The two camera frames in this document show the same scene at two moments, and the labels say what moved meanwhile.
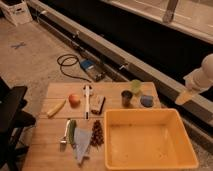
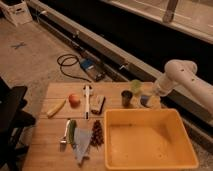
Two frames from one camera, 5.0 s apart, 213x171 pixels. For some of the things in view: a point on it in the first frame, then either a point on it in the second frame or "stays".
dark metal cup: x=126 y=97 stays
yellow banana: x=55 y=109 stays
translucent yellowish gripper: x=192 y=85 -> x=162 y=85
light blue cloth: x=82 y=137 stays
